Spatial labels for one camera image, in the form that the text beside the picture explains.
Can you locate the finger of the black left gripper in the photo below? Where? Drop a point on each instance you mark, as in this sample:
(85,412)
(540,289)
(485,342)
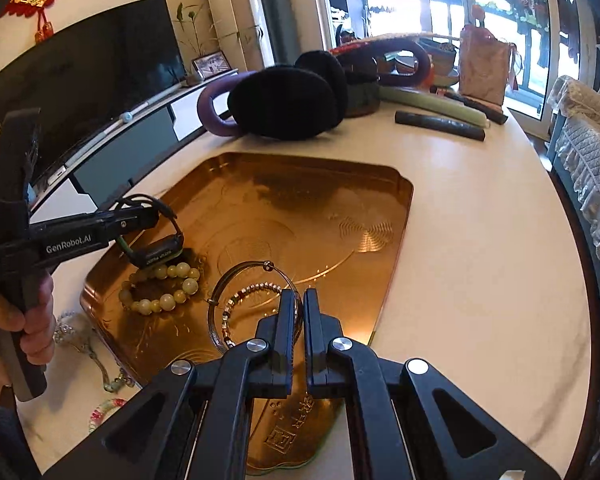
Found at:
(59,240)

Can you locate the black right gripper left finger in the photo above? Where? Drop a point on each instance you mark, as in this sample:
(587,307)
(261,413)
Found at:
(191,421)

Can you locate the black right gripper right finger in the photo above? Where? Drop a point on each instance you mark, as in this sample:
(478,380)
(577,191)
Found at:
(407,420)

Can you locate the green black smart watch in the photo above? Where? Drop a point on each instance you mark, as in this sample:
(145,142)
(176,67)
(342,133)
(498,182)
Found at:
(156,239)

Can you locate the silver metal bangle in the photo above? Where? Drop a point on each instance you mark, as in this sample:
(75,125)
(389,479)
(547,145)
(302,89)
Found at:
(219,315)

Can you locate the person's left hand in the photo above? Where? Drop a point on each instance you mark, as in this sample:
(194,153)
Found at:
(38,325)

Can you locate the white grey tv cabinet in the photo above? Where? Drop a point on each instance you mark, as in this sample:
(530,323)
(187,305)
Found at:
(166,127)

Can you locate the black flat television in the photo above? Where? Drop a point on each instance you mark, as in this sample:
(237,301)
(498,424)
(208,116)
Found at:
(88,74)

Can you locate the gold metal tray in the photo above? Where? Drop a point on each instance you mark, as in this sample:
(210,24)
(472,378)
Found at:
(330,225)

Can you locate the framed photo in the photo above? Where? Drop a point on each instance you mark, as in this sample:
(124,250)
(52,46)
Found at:
(210,65)

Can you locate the bamboo plant in vase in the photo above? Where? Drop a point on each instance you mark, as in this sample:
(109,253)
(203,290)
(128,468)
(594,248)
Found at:
(186,18)

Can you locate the black fuzzy earmuffs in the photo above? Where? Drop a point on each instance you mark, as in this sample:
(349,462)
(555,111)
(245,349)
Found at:
(292,102)

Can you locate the black remote control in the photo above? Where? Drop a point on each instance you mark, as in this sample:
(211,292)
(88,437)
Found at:
(440,124)

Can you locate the pale green cushion roll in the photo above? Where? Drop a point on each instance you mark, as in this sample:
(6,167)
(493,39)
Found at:
(433,103)

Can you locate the black round tin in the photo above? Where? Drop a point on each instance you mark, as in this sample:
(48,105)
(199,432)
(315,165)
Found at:
(363,94)

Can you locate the pink gift bag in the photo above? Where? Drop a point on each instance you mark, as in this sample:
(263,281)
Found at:
(487,65)

